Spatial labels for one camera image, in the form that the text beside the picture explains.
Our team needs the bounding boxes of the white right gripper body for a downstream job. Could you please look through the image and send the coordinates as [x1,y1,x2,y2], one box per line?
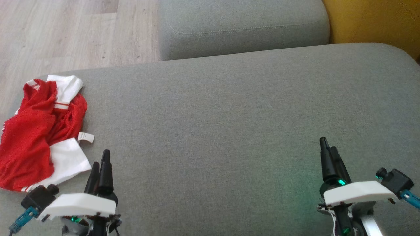
[316,180,399,236]

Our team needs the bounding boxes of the grey sofa cushion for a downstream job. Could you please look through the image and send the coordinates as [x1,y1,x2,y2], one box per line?
[157,0,331,61]

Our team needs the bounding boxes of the red and white shorts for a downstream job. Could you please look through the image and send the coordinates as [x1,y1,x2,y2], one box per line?
[20,75,95,192]

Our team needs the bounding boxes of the teal-plug right camera cable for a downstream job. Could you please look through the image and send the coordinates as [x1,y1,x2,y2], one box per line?
[399,189,420,210]

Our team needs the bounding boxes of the teal-plug left camera cable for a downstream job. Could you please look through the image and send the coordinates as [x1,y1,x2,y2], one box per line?
[9,206,39,235]

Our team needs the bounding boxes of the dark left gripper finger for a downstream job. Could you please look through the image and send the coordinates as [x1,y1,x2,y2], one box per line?
[98,150,114,196]
[84,162,100,194]

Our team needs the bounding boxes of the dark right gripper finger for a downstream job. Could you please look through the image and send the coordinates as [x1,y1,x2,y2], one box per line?
[330,146,352,186]
[320,137,336,183]

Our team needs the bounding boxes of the large grey sofa seat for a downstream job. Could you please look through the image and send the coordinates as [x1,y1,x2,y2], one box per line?
[0,43,420,236]

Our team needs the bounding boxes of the teal-plug camera cable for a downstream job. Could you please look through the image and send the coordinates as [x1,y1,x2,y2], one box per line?
[9,206,39,235]
[399,189,420,210]

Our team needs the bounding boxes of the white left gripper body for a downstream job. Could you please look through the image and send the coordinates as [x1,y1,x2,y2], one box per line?
[37,192,122,236]

